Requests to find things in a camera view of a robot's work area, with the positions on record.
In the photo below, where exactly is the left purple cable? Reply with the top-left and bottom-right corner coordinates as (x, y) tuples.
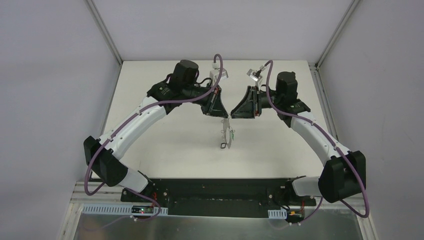
(84, 53), (224, 232)

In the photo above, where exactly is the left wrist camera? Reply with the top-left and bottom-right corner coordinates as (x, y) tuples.
(209, 68), (229, 85)

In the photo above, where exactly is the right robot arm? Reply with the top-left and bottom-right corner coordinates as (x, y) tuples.
(230, 71), (366, 205)

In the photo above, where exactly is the white slotted cable duct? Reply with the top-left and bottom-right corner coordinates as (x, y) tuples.
(81, 203), (288, 220)

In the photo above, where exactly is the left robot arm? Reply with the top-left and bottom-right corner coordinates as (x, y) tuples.
(83, 54), (229, 203)

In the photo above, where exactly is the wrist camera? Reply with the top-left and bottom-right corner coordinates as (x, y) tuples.
(247, 68), (263, 84)
(209, 68), (229, 85)

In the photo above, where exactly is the aluminium frame rail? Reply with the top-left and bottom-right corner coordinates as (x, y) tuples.
(70, 181), (123, 204)

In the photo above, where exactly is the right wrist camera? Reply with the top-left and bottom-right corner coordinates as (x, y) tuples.
(247, 68), (263, 84)

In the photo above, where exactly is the purple cable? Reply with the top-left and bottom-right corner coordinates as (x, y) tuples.
(84, 53), (224, 232)
(264, 59), (371, 230)

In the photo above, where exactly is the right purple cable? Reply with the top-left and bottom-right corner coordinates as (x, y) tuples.
(264, 59), (371, 230)

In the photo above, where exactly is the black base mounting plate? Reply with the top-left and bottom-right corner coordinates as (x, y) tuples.
(120, 178), (317, 220)

